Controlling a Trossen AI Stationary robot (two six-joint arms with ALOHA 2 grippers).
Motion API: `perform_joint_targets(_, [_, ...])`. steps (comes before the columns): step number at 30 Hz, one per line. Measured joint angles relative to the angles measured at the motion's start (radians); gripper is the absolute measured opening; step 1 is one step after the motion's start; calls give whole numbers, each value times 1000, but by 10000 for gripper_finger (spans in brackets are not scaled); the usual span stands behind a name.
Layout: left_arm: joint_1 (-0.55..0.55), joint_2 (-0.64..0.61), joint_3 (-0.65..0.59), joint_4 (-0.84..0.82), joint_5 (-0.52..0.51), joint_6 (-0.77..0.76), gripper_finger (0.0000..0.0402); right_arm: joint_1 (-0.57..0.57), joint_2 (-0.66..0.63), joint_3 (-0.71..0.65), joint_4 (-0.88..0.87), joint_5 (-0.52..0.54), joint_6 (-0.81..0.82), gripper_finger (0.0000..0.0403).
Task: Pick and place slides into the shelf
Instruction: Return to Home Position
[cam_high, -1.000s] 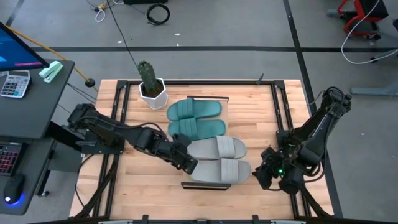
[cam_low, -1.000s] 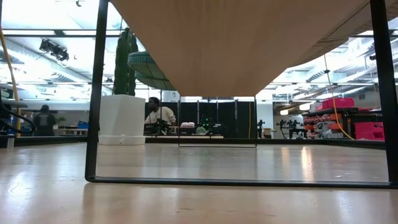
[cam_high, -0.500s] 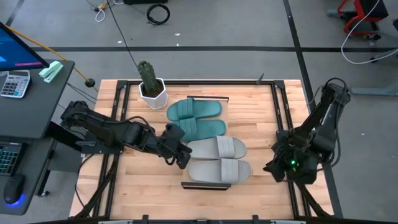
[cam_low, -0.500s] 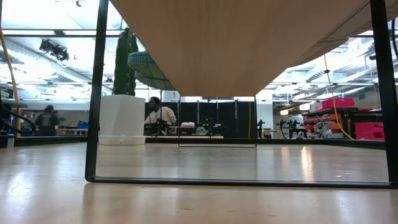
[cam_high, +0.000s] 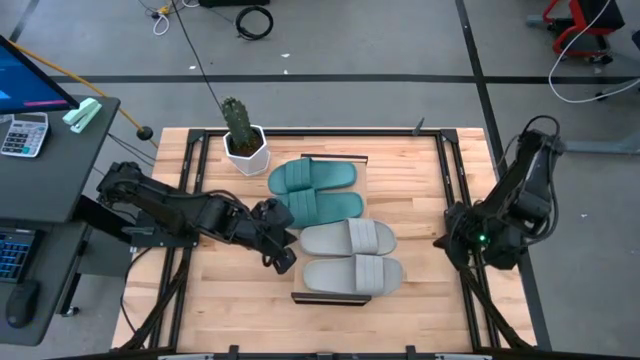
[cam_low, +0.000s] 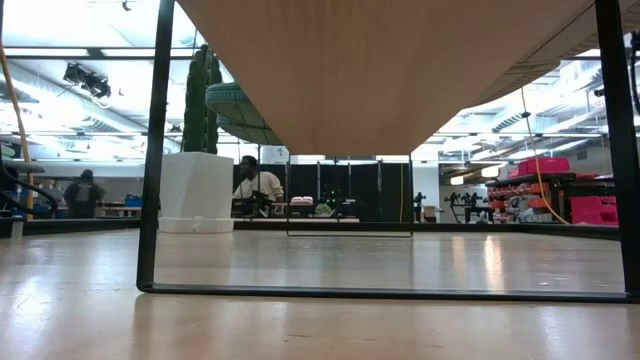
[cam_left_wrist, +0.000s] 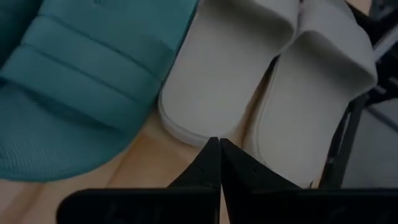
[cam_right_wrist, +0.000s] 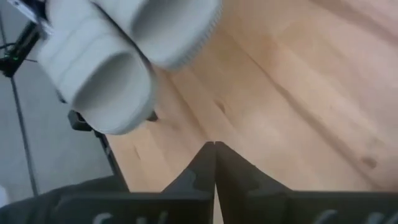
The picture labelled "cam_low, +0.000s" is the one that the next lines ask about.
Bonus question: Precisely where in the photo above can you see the black partition screen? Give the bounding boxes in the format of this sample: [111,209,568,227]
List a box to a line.
[232,160,415,224]

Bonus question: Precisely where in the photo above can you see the yellow hanging cable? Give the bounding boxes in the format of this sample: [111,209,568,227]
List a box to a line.
[0,42,35,221]
[519,87,571,225]

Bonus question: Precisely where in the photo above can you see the green foam slide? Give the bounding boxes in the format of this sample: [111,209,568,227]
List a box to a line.
[216,115,284,147]
[204,82,274,145]

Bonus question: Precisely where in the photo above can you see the background black robot arms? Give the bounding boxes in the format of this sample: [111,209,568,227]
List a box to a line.
[443,191,487,224]

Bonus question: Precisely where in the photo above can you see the black ceiling cable reel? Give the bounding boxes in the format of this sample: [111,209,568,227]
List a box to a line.
[62,62,113,100]

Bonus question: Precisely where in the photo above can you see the wooden shelf board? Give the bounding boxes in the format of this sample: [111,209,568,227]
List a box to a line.
[175,0,599,157]

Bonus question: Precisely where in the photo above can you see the white square planter pot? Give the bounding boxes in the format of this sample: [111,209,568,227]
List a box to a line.
[157,151,236,235]

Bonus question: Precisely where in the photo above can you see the black storage rack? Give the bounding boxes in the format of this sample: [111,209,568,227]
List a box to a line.
[485,172,617,225]

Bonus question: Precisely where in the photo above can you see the red storage bin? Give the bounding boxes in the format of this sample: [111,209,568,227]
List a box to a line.
[507,156,571,177]

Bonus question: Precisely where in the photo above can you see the pink stacked bins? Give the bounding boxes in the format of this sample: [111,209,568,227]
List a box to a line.
[569,195,620,226]

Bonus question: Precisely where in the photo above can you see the person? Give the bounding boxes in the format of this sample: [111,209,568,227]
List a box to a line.
[63,169,107,220]
[232,154,285,204]

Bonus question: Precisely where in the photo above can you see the black cable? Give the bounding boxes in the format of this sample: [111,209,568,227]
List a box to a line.
[0,159,59,217]

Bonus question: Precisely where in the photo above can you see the black metal shelf frame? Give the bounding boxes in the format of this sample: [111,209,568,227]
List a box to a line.
[135,0,640,305]

